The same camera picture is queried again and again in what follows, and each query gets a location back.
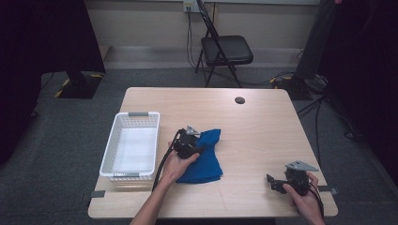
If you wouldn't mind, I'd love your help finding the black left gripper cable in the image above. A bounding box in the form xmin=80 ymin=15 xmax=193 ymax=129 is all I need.
xmin=152 ymin=128 xmax=184 ymax=192

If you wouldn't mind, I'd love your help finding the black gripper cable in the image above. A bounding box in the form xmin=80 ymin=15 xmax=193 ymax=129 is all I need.
xmin=152 ymin=128 xmax=184 ymax=192
xmin=308 ymin=182 xmax=325 ymax=218

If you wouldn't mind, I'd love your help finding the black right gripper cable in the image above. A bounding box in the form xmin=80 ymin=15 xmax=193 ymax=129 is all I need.
xmin=308 ymin=182 xmax=325 ymax=218

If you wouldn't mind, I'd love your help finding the person's left hand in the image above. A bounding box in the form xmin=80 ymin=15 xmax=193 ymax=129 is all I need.
xmin=161 ymin=142 xmax=201 ymax=186

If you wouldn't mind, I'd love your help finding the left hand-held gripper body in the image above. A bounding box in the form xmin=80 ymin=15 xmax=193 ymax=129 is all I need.
xmin=173 ymin=125 xmax=203 ymax=159

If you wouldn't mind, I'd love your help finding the black wall cable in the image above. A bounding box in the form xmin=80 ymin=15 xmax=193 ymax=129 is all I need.
xmin=186 ymin=10 xmax=207 ymax=71

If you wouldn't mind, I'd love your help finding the black box with yellow tape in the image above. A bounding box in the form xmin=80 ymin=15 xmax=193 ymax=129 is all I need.
xmin=271 ymin=75 xmax=314 ymax=101

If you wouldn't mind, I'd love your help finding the black folding chair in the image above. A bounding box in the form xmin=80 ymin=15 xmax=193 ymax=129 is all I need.
xmin=194 ymin=0 xmax=254 ymax=88

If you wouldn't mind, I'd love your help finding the blue t-shirt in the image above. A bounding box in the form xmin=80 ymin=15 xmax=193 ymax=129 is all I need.
xmin=176 ymin=127 xmax=224 ymax=185

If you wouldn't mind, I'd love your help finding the black floor cable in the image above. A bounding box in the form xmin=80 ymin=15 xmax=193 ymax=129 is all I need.
xmin=297 ymin=93 xmax=364 ymax=167

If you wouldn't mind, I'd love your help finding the white plastic basket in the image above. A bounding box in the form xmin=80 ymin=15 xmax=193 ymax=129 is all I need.
xmin=99 ymin=111 xmax=161 ymax=182

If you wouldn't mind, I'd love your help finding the dark curtain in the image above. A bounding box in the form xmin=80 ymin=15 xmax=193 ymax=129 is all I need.
xmin=317 ymin=0 xmax=398 ymax=176

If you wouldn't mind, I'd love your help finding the black stand base yellow tape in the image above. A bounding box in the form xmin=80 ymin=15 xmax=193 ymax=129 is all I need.
xmin=54 ymin=70 xmax=104 ymax=100

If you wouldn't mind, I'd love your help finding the grey hanging cloth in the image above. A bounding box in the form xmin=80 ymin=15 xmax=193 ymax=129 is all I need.
xmin=294 ymin=0 xmax=337 ymax=81

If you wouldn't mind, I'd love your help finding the black curtain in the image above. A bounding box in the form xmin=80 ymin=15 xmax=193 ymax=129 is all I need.
xmin=0 ymin=0 xmax=106 ymax=167

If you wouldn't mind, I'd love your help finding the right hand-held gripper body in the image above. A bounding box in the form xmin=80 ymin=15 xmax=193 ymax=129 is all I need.
xmin=283 ymin=160 xmax=319 ymax=197

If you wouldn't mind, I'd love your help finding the person's right hand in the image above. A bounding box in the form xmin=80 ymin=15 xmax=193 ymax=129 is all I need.
xmin=282 ymin=171 xmax=325 ymax=219

